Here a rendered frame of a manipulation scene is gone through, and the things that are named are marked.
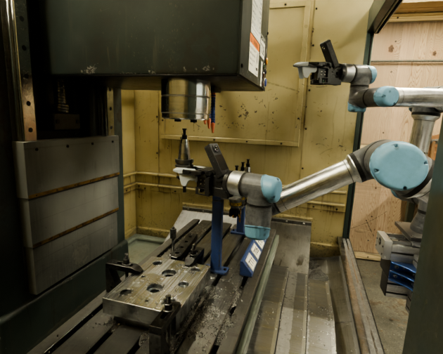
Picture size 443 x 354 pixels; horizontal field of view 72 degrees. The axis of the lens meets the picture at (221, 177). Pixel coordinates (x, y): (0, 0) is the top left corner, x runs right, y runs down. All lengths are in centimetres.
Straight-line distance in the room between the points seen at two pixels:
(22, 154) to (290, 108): 143
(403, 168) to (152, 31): 75
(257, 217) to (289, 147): 113
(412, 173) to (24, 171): 108
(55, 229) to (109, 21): 71
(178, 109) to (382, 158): 58
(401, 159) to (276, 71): 127
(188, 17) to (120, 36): 22
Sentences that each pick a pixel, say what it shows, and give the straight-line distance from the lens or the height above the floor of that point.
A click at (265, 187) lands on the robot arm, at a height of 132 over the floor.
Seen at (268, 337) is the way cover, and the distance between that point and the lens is 123.
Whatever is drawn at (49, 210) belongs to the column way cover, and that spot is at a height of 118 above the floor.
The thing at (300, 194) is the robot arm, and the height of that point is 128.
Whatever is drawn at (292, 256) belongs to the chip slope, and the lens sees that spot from 187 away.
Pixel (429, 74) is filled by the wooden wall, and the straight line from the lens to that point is 375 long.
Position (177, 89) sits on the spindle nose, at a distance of 96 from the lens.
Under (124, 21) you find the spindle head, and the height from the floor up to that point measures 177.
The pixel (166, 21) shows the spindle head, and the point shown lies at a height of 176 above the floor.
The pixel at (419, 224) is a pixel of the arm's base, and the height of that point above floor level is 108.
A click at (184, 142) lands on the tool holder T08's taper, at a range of 102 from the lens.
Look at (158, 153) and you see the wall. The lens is 223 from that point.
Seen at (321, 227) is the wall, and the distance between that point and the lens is 207.
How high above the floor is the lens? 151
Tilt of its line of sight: 11 degrees down
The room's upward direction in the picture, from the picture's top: 2 degrees clockwise
